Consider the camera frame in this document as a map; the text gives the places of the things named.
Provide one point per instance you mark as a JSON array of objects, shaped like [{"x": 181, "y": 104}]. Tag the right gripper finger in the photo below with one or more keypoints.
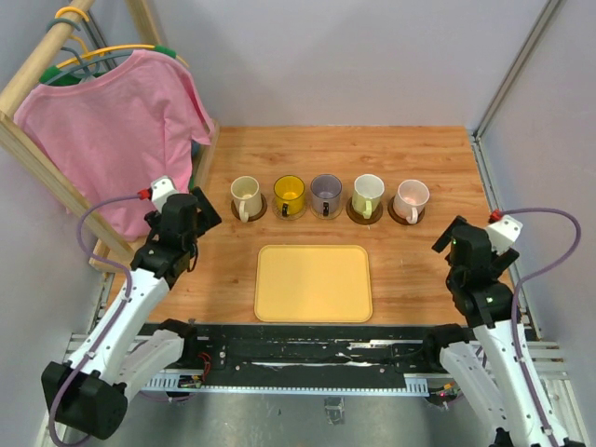
[
  {"x": 445, "y": 238},
  {"x": 501, "y": 262}
]

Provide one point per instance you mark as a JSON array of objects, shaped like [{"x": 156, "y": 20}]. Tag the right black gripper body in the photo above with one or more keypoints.
[{"x": 451, "y": 275}]

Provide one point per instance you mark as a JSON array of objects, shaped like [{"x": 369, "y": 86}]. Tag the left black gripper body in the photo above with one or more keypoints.
[{"x": 155, "y": 220}]

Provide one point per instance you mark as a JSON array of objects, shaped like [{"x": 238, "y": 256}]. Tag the cream cup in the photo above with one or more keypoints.
[{"x": 245, "y": 191}]

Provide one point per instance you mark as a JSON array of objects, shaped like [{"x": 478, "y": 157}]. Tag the pink cup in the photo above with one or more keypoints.
[{"x": 410, "y": 200}]

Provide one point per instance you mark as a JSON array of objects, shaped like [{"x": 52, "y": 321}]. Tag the brown wooden coaster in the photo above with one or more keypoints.
[
  {"x": 396, "y": 218},
  {"x": 359, "y": 219},
  {"x": 259, "y": 215}
]

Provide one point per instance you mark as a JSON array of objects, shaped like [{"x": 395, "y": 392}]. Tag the large woven rattan coaster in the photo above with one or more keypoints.
[{"x": 300, "y": 215}]

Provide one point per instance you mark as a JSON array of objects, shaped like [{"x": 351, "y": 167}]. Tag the yellow cup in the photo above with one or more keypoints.
[{"x": 289, "y": 191}]

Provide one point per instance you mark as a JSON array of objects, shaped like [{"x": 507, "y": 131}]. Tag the white cup green handle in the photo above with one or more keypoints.
[{"x": 368, "y": 191}]

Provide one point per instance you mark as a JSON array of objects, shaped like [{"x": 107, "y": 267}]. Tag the small woven rattan coaster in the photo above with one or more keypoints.
[{"x": 330, "y": 216}]

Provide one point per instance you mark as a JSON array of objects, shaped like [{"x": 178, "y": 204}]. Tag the purple cup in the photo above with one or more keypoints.
[{"x": 326, "y": 193}]

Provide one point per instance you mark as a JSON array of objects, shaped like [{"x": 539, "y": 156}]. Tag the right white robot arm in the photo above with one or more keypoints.
[{"x": 489, "y": 359}]

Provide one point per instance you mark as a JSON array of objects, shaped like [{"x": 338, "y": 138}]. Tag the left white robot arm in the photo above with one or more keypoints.
[{"x": 92, "y": 389}]

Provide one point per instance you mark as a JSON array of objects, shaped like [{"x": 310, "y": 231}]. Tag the wooden clothes rack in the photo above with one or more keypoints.
[{"x": 29, "y": 154}]

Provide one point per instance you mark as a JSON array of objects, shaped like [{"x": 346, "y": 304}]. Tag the yellow plastic tray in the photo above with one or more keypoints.
[{"x": 313, "y": 284}]

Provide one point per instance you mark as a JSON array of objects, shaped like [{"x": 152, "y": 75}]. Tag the pink t-shirt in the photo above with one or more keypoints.
[{"x": 116, "y": 134}]

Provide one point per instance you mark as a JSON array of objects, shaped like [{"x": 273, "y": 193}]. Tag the grey clothes hanger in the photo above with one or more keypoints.
[{"x": 90, "y": 64}]

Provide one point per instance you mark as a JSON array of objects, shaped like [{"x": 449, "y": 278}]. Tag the yellow clothes hanger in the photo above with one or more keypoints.
[{"x": 145, "y": 21}]

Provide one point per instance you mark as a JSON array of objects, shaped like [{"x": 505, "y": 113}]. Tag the green clothes hanger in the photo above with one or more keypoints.
[{"x": 58, "y": 75}]

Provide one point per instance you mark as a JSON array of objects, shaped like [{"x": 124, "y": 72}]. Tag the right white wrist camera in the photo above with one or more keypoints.
[{"x": 503, "y": 233}]

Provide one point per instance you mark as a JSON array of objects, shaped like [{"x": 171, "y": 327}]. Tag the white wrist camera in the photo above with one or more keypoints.
[
  {"x": 503, "y": 233},
  {"x": 161, "y": 189}
]

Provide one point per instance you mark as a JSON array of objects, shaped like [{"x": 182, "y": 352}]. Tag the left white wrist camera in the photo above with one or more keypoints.
[{"x": 161, "y": 189}]

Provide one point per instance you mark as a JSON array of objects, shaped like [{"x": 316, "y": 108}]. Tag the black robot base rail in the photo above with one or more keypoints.
[{"x": 281, "y": 357}]

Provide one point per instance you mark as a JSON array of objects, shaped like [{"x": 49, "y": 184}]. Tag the aluminium frame post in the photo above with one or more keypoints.
[{"x": 545, "y": 18}]

